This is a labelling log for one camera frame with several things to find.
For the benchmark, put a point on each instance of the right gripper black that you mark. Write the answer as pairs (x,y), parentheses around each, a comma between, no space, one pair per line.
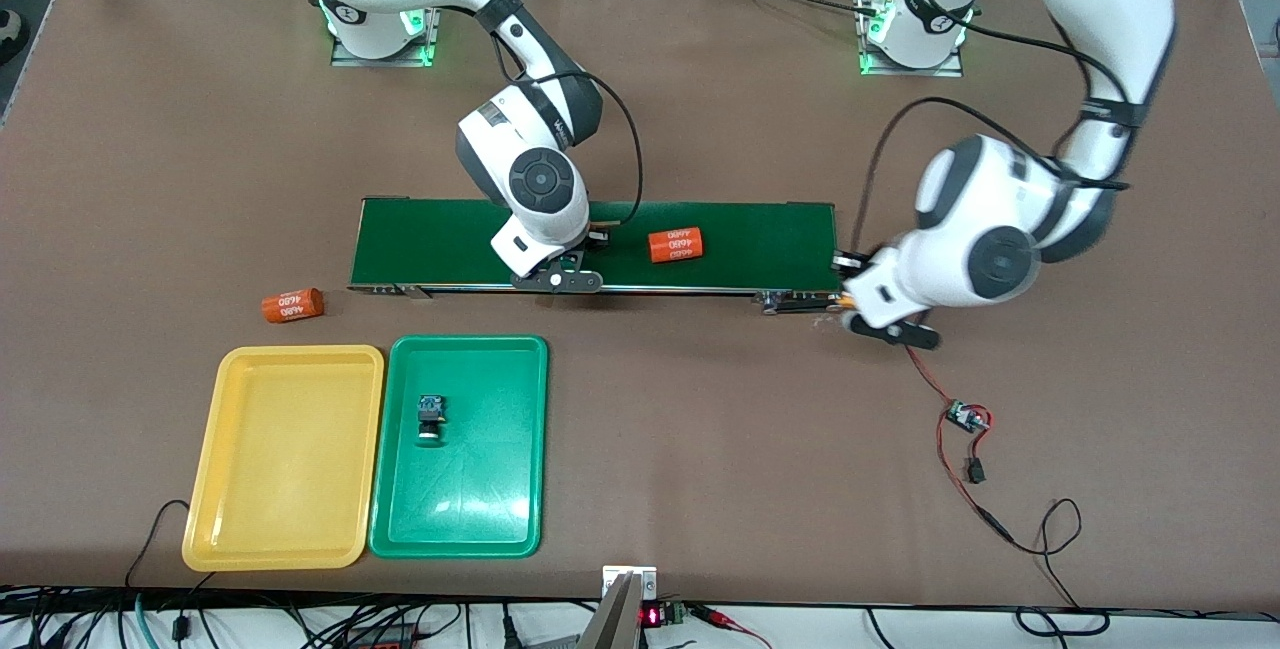
(594,242)

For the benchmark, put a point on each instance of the orange 4680 battery cylinder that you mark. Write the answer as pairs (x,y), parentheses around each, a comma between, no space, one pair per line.
(293,306)
(677,245)

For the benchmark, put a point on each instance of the green push button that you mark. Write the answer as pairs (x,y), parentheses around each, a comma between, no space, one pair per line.
(432,419)

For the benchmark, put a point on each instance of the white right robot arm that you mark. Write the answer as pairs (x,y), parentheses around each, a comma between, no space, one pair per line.
(530,179)

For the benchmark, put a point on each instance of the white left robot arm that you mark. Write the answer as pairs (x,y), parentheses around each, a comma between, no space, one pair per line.
(960,259)

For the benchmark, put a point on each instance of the green conveyor belt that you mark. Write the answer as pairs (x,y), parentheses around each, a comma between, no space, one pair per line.
(760,244)

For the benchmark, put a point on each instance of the small circuit board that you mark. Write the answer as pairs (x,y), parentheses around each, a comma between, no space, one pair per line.
(966,417)

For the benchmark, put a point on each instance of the small black connector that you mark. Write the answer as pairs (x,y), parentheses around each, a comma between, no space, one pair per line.
(976,472)

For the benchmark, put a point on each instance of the green plastic tray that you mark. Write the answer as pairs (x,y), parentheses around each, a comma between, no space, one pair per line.
(480,489)

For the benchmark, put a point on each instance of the yellow plastic tray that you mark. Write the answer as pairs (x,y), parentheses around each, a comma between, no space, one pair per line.
(285,459)

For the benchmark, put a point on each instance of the red clip lead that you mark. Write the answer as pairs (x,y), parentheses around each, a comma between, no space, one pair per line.
(725,621)

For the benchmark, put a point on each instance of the red digit display module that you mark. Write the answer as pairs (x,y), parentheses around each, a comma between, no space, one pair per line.
(662,615)

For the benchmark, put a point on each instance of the grey metal bar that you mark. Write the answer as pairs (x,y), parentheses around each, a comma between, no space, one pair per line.
(610,624)

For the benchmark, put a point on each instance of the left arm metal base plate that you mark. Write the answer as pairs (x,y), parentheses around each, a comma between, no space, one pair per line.
(945,71)

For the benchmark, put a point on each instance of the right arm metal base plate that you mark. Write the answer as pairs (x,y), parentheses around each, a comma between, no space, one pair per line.
(432,39)

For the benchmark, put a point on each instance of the small metal bracket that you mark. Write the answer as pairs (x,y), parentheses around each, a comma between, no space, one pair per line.
(630,574)

